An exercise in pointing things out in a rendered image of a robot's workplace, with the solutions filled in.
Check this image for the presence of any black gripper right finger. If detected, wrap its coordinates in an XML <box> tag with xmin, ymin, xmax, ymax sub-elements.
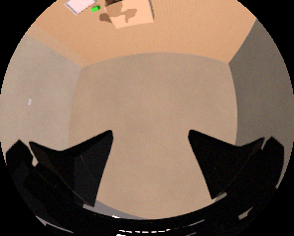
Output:
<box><xmin>188</xmin><ymin>130</ymin><xmax>265</xmax><ymax>199</ymax></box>

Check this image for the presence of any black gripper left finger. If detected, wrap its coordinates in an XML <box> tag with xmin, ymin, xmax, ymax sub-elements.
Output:
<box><xmin>29</xmin><ymin>130</ymin><xmax>113</xmax><ymax>207</ymax></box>

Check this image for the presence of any green block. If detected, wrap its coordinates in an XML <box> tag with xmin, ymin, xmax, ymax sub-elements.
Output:
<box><xmin>91</xmin><ymin>5</ymin><xmax>100</xmax><ymax>12</ymax></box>

